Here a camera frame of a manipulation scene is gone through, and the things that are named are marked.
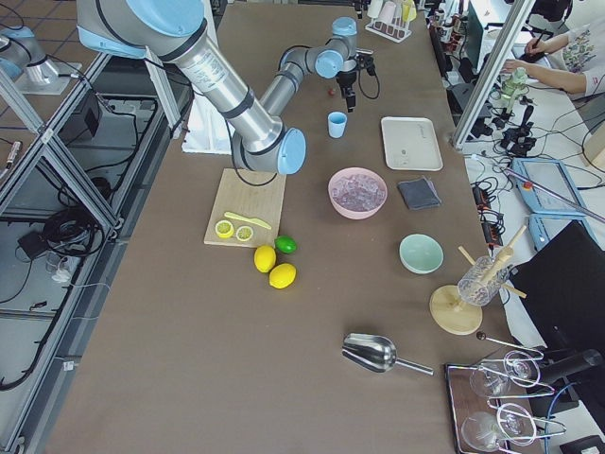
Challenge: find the grey folded cloth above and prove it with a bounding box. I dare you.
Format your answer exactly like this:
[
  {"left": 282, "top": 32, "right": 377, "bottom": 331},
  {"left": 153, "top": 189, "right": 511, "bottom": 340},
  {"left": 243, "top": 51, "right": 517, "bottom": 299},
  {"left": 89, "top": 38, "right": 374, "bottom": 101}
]
[{"left": 397, "top": 177, "right": 441, "bottom": 210}]

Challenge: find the yellow plastic knife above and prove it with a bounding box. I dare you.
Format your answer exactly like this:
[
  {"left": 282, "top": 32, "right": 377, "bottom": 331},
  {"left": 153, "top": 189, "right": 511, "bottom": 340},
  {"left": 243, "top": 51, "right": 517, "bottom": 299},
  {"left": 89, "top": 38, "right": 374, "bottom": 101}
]
[{"left": 224, "top": 211, "right": 272, "bottom": 230}]

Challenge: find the black monitor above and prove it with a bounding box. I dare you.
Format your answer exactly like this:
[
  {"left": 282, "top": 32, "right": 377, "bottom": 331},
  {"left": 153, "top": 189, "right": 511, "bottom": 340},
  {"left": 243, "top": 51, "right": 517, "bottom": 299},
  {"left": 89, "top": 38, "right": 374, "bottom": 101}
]
[{"left": 511, "top": 220, "right": 604, "bottom": 353}]

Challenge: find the wooden cutting board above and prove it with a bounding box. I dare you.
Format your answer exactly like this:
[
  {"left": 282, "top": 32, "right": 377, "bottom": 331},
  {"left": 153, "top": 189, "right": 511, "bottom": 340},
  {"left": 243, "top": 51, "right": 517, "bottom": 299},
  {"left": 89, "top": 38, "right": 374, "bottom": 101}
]
[{"left": 204, "top": 168, "right": 286, "bottom": 248}]

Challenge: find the steel ice scoop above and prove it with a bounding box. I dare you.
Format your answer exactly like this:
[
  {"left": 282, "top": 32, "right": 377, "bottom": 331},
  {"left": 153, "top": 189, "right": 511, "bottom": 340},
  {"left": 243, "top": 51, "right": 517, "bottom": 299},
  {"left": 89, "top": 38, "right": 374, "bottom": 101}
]
[{"left": 342, "top": 333, "right": 434, "bottom": 375}]

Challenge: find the wine glass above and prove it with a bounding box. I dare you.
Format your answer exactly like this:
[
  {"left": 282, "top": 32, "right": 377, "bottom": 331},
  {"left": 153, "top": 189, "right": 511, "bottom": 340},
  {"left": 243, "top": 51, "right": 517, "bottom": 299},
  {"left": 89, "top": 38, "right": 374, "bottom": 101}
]
[
  {"left": 461, "top": 403, "right": 538, "bottom": 453},
  {"left": 470, "top": 350, "right": 540, "bottom": 398}
]

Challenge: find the clear glass on stand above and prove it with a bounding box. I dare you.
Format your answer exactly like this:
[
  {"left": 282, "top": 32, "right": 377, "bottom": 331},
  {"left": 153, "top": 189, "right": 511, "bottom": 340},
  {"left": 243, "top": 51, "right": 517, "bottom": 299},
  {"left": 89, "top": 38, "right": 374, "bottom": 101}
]
[{"left": 458, "top": 256, "right": 510, "bottom": 306}]

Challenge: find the white wire cup rack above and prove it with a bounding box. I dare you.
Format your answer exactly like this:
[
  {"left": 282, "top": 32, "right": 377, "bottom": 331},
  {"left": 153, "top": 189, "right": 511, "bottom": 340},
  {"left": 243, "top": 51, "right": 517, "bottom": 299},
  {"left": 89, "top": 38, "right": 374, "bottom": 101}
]
[{"left": 365, "top": 0, "right": 412, "bottom": 43}]

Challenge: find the yellow lemon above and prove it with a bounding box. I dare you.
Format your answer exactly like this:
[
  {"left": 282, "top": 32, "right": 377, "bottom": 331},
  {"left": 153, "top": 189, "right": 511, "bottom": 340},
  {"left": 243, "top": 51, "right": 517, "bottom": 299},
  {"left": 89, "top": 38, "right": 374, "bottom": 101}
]
[
  {"left": 268, "top": 263, "right": 297, "bottom": 289},
  {"left": 253, "top": 245, "right": 277, "bottom": 273}
]

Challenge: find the wooden cup tree stand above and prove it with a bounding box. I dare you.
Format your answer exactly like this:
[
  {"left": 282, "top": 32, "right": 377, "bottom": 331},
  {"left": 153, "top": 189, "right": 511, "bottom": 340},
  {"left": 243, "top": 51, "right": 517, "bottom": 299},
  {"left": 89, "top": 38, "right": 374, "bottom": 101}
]
[{"left": 429, "top": 225, "right": 527, "bottom": 335}]

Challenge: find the white plastic cup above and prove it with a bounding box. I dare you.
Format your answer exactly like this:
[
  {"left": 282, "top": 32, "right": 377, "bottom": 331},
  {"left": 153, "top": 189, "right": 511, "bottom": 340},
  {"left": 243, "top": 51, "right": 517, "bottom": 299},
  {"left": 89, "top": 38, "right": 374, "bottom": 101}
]
[{"left": 367, "top": 0, "right": 383, "bottom": 20}]

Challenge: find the pink plastic cup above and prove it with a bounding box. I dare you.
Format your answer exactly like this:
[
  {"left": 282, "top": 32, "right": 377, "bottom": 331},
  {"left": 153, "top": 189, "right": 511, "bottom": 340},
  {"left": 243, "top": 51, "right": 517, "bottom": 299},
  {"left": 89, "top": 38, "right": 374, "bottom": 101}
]
[{"left": 376, "top": 1, "right": 397, "bottom": 25}]

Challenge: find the person forearm white sleeve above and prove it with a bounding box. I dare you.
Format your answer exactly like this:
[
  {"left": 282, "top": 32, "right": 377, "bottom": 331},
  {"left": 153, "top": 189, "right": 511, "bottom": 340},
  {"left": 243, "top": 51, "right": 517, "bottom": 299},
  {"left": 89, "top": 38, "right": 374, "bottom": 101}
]
[{"left": 502, "top": 60, "right": 604, "bottom": 96}]

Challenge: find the light blue plastic cup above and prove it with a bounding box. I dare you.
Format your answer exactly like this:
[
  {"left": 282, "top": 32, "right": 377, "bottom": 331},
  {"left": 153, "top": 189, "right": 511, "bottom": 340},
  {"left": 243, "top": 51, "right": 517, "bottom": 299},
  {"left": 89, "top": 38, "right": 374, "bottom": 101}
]
[{"left": 327, "top": 112, "right": 348, "bottom": 139}]

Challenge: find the pile of clear ice cubes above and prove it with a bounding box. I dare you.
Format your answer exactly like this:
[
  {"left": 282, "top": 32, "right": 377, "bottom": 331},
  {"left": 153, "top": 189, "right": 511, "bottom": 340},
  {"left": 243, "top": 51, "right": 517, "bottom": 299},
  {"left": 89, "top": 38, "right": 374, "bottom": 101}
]
[{"left": 330, "top": 174, "right": 386, "bottom": 212}]

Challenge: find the green lime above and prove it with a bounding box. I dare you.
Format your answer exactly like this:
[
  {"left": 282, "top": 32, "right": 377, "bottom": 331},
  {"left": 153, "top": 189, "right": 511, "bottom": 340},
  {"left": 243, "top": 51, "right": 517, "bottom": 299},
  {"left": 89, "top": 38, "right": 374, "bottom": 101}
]
[{"left": 274, "top": 236, "right": 298, "bottom": 254}]

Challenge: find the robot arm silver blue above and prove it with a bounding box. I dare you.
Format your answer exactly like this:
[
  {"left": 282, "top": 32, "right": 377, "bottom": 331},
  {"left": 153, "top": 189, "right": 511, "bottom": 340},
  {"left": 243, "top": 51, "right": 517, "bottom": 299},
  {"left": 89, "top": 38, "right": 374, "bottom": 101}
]
[
  {"left": 77, "top": 1, "right": 357, "bottom": 175},
  {"left": 1, "top": 26, "right": 82, "bottom": 96}
]

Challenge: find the pink bowl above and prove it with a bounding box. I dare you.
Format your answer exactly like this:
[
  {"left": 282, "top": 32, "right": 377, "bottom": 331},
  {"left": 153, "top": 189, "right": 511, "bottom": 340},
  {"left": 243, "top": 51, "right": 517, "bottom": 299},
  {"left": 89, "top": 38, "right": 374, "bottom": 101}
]
[{"left": 327, "top": 166, "right": 388, "bottom": 220}]

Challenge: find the aluminium frame post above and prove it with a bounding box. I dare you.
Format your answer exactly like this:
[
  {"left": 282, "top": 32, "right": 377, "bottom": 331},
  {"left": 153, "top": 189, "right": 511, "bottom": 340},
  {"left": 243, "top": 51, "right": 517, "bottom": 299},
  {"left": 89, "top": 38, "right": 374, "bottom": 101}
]
[{"left": 451, "top": 0, "right": 535, "bottom": 151}]

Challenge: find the mint green bowl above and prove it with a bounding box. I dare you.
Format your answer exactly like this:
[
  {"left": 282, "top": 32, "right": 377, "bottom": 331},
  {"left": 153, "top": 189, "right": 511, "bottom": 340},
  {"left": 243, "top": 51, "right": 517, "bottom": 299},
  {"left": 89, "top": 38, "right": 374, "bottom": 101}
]
[{"left": 399, "top": 234, "right": 444, "bottom": 274}]

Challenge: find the cream rabbit tray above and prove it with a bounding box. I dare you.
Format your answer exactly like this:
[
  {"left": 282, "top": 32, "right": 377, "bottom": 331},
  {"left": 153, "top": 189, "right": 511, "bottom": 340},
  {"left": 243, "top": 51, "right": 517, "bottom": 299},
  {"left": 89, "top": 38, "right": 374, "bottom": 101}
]
[{"left": 380, "top": 116, "right": 443, "bottom": 171}]

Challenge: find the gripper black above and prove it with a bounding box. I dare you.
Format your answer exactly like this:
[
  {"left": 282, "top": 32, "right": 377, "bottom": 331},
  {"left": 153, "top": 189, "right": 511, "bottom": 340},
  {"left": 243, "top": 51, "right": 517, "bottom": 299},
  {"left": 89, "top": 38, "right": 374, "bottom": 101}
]
[{"left": 336, "top": 70, "right": 357, "bottom": 113}]

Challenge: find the yellow plastic cup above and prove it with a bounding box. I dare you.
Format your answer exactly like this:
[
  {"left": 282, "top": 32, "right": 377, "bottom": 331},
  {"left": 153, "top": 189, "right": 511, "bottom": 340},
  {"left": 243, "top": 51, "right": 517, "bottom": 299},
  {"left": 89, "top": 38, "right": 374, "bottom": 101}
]
[{"left": 401, "top": 0, "right": 417, "bottom": 23}]

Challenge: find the lemon half slice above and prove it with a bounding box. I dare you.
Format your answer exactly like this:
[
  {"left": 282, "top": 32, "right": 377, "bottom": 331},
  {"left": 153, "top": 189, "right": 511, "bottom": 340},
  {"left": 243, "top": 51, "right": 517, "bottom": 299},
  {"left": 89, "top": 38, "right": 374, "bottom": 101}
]
[
  {"left": 234, "top": 225, "right": 254, "bottom": 242},
  {"left": 215, "top": 219, "right": 235, "bottom": 239}
]

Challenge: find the blue teach pendant tablet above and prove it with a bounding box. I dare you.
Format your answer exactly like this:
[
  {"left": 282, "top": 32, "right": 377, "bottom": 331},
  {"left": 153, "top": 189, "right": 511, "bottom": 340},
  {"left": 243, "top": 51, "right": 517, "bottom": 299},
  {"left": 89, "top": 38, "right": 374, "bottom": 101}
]
[{"left": 510, "top": 158, "right": 586, "bottom": 216}]

